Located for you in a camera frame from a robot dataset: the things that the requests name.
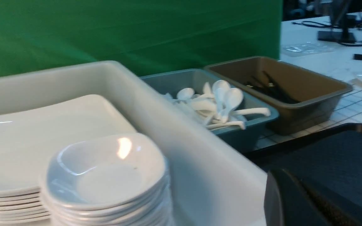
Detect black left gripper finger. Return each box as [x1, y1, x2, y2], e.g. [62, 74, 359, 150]
[263, 168, 362, 226]

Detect white square rice plate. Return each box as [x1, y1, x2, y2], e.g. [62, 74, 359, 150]
[0, 94, 136, 196]

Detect black serving tray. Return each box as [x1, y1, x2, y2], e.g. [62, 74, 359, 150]
[245, 123, 362, 207]

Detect large white plastic bin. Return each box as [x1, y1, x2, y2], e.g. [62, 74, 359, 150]
[0, 61, 267, 226]

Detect brown plastic chopstick bin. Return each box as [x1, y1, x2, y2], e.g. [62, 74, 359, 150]
[204, 56, 353, 135]

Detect blue plastic spoon bin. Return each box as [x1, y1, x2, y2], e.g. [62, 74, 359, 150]
[140, 69, 279, 153]

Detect pile of black chopsticks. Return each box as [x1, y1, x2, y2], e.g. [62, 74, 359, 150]
[245, 71, 300, 104]

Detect pile of white spoons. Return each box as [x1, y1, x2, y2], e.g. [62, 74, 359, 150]
[163, 80, 271, 130]

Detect stack of white small bowls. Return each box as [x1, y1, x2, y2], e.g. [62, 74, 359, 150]
[39, 133, 176, 226]

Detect black monitor stand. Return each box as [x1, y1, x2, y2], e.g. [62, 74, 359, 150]
[317, 0, 356, 44]

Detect green backdrop cloth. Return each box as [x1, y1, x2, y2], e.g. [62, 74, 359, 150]
[0, 0, 283, 77]

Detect stack of white square plates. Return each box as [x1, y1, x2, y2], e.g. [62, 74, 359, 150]
[0, 186, 51, 224]

